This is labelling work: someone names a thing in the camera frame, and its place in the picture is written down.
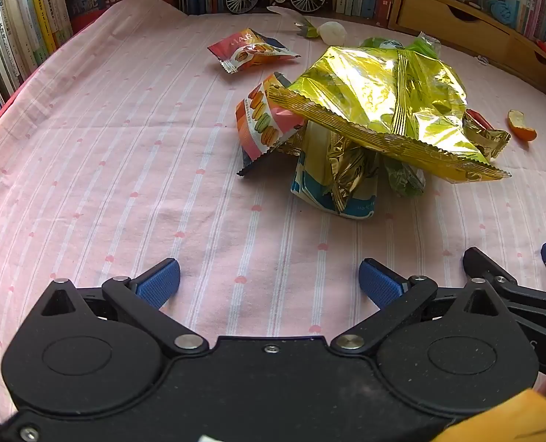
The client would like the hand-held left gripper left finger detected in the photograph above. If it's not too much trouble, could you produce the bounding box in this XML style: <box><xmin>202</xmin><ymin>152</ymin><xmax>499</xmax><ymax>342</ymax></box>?
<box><xmin>39</xmin><ymin>258</ymin><xmax>210</xmax><ymax>356</ymax></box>

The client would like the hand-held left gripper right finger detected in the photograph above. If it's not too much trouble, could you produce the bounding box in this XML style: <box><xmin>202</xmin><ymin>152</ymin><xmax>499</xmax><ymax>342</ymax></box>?
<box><xmin>330</xmin><ymin>258</ymin><xmax>510</xmax><ymax>356</ymax></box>

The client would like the green snack packet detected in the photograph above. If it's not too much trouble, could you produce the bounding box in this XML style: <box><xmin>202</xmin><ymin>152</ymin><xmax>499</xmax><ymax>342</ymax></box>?
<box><xmin>384</xmin><ymin>154</ymin><xmax>427</xmax><ymax>199</ymax></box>
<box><xmin>360</xmin><ymin>32</ymin><xmax>441</xmax><ymax>60</ymax></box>

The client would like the small gold foil wrapper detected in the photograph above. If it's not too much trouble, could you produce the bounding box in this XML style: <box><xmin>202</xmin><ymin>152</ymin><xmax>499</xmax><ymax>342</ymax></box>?
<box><xmin>326</xmin><ymin>131</ymin><xmax>381</xmax><ymax>215</ymax></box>

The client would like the white blue paper bag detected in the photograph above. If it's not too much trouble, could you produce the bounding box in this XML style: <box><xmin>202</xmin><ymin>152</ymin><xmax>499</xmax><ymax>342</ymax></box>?
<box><xmin>290</xmin><ymin>122</ymin><xmax>379</xmax><ymax>220</ymax></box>

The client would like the orange peel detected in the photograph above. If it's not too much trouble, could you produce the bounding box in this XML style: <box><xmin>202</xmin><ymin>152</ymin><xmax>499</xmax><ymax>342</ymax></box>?
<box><xmin>506</xmin><ymin>109</ymin><xmax>538</xmax><ymax>142</ymax></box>

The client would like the red gold snack packet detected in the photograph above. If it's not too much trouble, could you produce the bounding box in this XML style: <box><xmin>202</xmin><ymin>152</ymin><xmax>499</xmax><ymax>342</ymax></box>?
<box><xmin>462</xmin><ymin>109</ymin><xmax>512</xmax><ymax>161</ymax></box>

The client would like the large gold foil bag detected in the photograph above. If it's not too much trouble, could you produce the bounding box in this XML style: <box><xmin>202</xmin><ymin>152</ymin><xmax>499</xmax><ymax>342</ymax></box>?
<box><xmin>266</xmin><ymin>46</ymin><xmax>512</xmax><ymax>183</ymax></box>

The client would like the orange macaron snack packet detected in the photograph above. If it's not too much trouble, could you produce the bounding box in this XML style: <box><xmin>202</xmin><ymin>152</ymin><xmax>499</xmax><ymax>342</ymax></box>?
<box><xmin>235</xmin><ymin>72</ymin><xmax>307</xmax><ymax>176</ymax></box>

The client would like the row of upright books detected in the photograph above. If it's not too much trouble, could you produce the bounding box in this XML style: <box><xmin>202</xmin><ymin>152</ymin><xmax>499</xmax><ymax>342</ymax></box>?
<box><xmin>0</xmin><ymin>0</ymin><xmax>73</xmax><ymax>125</ymax></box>

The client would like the pink striped tablecloth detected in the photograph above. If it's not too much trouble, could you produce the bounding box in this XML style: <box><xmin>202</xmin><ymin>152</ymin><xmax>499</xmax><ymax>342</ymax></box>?
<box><xmin>0</xmin><ymin>0</ymin><xmax>546</xmax><ymax>424</ymax></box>

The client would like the red macaron snack packet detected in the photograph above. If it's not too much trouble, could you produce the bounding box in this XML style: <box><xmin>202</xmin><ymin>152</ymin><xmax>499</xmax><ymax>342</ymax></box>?
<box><xmin>207</xmin><ymin>28</ymin><xmax>301</xmax><ymax>74</ymax></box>

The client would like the blue knitted ball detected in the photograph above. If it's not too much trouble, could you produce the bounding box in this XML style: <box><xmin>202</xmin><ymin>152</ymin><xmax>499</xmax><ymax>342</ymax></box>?
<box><xmin>485</xmin><ymin>0</ymin><xmax>518</xmax><ymax>21</ymax></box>

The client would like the wooden drawer organizer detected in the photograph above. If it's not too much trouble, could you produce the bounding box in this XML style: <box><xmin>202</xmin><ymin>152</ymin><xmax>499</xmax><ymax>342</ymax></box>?
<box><xmin>388</xmin><ymin>0</ymin><xmax>546</xmax><ymax>97</ymax></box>

